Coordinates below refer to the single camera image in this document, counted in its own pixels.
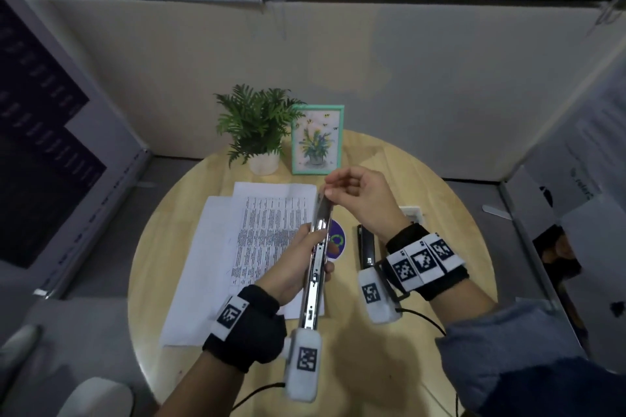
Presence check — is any small white box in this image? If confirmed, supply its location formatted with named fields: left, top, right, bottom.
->
left=398, top=205, right=423, bottom=226

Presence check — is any white printed poster board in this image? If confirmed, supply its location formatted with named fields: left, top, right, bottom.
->
left=499, top=48, right=626, bottom=364

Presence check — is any green potted plant white pot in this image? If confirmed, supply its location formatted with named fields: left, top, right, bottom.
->
left=214, top=84, right=307, bottom=176

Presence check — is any printed paper sheet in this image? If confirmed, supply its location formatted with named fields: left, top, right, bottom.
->
left=228, top=181, right=324, bottom=320

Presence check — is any round purple sticker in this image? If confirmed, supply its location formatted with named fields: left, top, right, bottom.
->
left=326, top=218, right=346, bottom=262

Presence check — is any black left wristband with marker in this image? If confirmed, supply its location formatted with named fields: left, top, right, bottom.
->
left=202, top=284, right=288, bottom=374

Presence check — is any large dark display board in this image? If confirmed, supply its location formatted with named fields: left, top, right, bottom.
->
left=0, top=0, right=151, bottom=302

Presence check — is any person's left forearm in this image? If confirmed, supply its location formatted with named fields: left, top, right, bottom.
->
left=156, top=347, right=246, bottom=417

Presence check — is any silver metal stapler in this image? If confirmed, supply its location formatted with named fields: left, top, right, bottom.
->
left=298, top=192, right=336, bottom=332

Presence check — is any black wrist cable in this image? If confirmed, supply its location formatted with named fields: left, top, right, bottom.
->
left=395, top=307, right=448, bottom=337
left=231, top=382, right=287, bottom=411

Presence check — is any blank white paper sheet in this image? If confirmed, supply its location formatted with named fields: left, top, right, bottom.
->
left=160, top=195, right=236, bottom=348

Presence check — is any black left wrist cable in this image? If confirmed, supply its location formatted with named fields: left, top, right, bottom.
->
left=231, top=382, right=287, bottom=411

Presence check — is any white chair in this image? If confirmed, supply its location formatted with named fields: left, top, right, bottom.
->
left=0, top=324, right=136, bottom=417

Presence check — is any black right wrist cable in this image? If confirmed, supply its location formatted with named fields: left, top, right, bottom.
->
left=395, top=307, right=448, bottom=337

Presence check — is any person's left hand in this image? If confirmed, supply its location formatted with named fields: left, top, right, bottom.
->
left=254, top=224, right=336, bottom=308

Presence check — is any teal picture frame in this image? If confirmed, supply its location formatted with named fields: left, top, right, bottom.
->
left=291, top=104, right=345, bottom=176

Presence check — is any grey blue sleeve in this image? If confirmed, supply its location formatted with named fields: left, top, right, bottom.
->
left=434, top=298, right=626, bottom=417

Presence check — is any person's right forearm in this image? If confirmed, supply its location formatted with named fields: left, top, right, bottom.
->
left=428, top=277, right=500, bottom=337

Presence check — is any black stapler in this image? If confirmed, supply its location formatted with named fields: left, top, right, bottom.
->
left=356, top=224, right=378, bottom=270

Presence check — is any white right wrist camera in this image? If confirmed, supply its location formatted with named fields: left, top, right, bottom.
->
left=356, top=267, right=403, bottom=325

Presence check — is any person's right hand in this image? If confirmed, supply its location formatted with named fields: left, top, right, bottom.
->
left=324, top=166, right=412, bottom=244

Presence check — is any black right wristband with markers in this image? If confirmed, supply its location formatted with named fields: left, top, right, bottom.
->
left=383, top=223, right=470, bottom=303

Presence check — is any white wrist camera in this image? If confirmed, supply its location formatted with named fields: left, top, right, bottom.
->
left=283, top=328, right=324, bottom=404
left=356, top=267, right=403, bottom=325

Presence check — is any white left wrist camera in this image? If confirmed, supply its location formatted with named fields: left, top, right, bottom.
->
left=283, top=328, right=324, bottom=404

